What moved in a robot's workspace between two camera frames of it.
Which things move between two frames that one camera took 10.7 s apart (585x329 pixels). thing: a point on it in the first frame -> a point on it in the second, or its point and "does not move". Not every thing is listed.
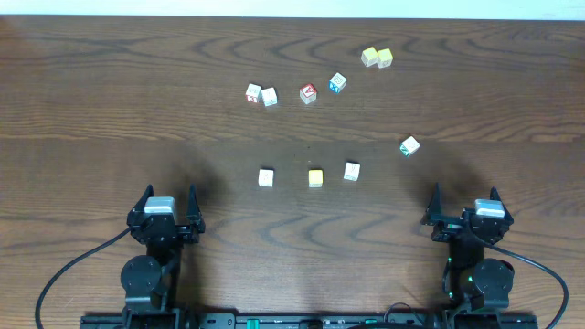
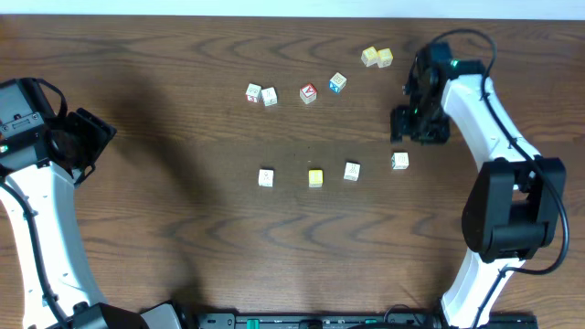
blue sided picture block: (337, 82) does not move
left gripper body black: (164, 227) -> (92, 132)
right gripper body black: (448, 229) -> (427, 122)
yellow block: (369, 57) does not move
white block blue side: (270, 96) does not move
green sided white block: (409, 146) -> (399, 161)
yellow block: (315, 178) does not move
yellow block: (385, 58) does not move
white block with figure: (352, 171) does not move
